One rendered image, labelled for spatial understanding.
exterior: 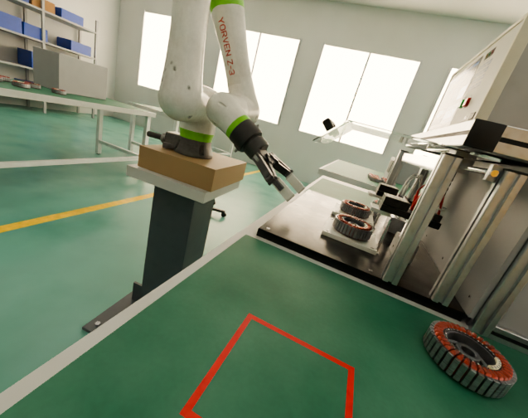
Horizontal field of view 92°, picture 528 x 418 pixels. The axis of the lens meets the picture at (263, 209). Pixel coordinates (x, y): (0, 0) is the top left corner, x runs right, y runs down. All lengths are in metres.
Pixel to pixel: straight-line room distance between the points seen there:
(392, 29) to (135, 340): 5.77
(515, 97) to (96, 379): 0.78
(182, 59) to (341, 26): 5.21
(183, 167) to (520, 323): 0.92
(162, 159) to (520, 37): 0.93
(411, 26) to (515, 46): 5.17
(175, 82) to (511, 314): 0.93
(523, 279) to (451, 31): 5.43
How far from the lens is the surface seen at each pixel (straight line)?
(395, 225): 1.01
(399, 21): 5.89
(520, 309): 0.70
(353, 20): 5.93
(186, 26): 0.87
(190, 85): 0.84
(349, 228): 0.74
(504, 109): 0.71
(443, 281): 0.64
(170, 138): 1.05
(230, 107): 0.83
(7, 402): 0.35
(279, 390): 0.35
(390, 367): 0.46
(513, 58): 0.72
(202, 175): 0.89
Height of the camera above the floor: 1.02
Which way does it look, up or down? 19 degrees down
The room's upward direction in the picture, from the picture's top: 16 degrees clockwise
